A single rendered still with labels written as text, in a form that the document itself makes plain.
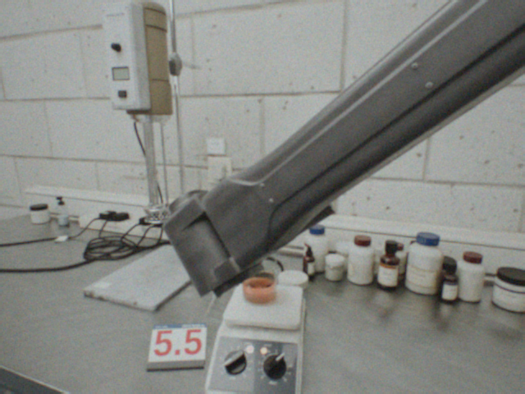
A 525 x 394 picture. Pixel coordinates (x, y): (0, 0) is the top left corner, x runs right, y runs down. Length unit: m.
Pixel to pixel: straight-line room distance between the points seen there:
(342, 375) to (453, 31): 0.50
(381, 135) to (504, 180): 0.81
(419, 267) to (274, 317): 0.41
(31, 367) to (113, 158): 0.84
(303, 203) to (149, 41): 0.65
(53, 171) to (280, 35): 1.05
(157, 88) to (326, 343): 0.61
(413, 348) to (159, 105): 0.68
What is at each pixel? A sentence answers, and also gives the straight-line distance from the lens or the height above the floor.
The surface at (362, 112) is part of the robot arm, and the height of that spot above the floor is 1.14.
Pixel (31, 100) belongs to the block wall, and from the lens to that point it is 1.66.
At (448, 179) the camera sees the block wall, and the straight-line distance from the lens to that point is 0.98.
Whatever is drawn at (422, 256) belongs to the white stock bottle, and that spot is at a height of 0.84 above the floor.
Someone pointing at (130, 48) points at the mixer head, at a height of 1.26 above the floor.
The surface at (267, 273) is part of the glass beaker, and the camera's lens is 0.55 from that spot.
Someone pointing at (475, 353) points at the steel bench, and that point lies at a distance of 0.72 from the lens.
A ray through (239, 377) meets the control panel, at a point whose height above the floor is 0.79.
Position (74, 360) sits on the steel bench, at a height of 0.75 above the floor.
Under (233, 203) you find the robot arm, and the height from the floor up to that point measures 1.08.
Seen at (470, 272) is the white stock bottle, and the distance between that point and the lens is 0.85.
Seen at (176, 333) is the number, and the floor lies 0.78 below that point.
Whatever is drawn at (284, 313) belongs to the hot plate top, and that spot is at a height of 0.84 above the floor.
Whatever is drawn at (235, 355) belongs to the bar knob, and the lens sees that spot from 0.52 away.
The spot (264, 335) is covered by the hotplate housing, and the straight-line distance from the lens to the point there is 0.55.
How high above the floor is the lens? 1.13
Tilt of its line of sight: 14 degrees down
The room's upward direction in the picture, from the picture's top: straight up
